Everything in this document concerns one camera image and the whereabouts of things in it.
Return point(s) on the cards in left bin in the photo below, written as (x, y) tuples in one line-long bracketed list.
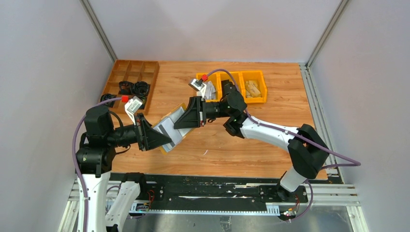
[(210, 91)]

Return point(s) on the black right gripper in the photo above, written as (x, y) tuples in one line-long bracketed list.
[(191, 118)]

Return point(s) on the tan card holder in bin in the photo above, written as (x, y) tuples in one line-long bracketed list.
[(252, 89)]

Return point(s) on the black card holder in bin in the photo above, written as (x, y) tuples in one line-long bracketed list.
[(227, 87)]

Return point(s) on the right yellow bin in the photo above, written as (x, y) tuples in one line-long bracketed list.
[(259, 77)]

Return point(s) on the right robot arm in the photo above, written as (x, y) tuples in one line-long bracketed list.
[(307, 150)]

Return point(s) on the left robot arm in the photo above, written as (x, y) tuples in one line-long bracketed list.
[(94, 159)]

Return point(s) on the yellow leather card holder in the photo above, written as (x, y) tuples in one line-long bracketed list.
[(166, 127)]

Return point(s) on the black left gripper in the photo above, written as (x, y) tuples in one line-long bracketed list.
[(147, 135)]

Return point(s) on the rolled dark blue tie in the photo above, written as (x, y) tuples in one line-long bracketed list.
[(144, 100)]

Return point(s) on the wooden compartment tray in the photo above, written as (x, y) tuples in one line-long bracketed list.
[(130, 78)]

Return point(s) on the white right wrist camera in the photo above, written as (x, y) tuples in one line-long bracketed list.
[(199, 86)]

